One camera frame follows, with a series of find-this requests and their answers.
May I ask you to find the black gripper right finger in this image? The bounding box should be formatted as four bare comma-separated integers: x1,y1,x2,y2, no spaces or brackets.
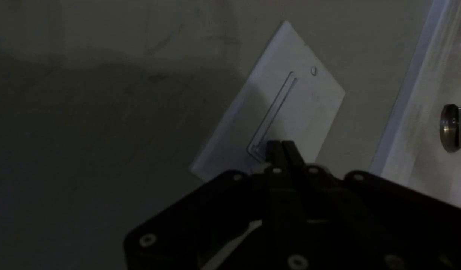
281,140,461,270

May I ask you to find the white light switch plate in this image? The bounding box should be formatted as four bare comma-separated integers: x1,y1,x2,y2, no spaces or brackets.
190,20,347,184

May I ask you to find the round metal knob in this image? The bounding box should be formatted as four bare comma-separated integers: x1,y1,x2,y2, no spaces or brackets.
438,103,461,154

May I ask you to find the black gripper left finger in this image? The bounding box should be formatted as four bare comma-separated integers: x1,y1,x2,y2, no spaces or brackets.
124,140,287,270

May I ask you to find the white rocker light switch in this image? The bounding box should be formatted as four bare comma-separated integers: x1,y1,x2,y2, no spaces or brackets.
244,71,298,158

